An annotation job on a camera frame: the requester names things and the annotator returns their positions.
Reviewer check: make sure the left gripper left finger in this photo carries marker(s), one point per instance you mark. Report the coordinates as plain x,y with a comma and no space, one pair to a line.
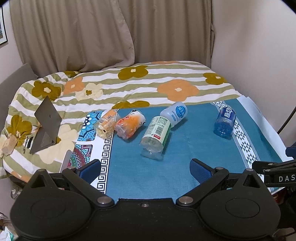
80,180

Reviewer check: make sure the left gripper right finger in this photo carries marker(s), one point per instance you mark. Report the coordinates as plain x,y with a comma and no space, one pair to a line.
209,179

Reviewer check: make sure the clear orange-label vitamin water cup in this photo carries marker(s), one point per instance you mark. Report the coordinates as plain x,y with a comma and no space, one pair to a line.
105,126

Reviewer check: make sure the green-label clear plastic cup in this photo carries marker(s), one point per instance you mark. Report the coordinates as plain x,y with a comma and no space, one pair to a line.
155,137

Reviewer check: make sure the orange fruit-print plastic cup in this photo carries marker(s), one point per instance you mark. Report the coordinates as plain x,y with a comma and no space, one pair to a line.
127,126

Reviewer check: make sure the white blue-logo plastic cup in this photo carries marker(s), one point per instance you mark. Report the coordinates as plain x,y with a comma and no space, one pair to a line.
175,113

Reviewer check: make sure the white tray board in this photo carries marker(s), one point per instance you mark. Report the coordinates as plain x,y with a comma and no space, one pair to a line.
66,160

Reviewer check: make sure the teal patterned cloth mat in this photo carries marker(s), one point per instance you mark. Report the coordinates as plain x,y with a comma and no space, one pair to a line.
125,173

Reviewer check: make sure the floral striped quilt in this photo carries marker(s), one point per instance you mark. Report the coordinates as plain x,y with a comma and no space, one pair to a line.
75,94

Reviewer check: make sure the framed picture on wall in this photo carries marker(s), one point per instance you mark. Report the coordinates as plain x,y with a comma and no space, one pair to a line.
3,37

